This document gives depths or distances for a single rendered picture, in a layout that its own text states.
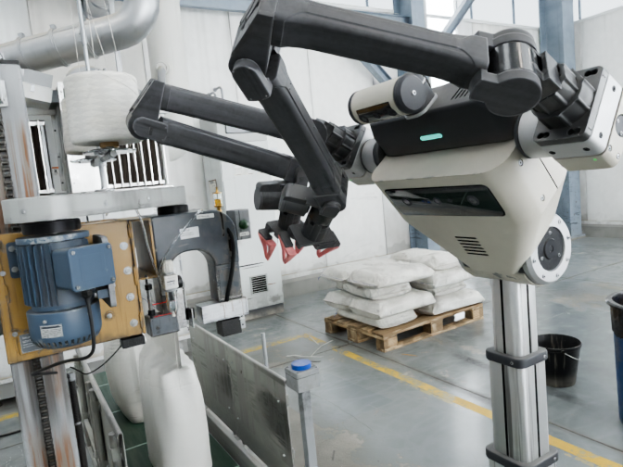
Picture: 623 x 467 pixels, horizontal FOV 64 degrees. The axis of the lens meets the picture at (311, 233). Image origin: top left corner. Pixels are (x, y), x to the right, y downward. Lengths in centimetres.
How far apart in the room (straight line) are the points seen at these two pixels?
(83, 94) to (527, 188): 94
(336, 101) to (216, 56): 164
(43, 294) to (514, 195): 98
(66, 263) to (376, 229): 601
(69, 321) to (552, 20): 938
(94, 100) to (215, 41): 489
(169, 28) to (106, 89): 362
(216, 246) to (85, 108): 52
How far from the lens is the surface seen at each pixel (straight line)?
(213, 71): 598
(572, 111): 85
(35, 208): 119
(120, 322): 145
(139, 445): 236
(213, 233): 149
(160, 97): 113
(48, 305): 123
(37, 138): 424
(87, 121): 124
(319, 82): 659
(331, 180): 99
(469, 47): 78
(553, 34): 991
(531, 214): 102
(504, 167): 95
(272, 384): 186
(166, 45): 480
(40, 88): 386
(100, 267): 117
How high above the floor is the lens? 140
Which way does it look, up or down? 6 degrees down
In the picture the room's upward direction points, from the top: 5 degrees counter-clockwise
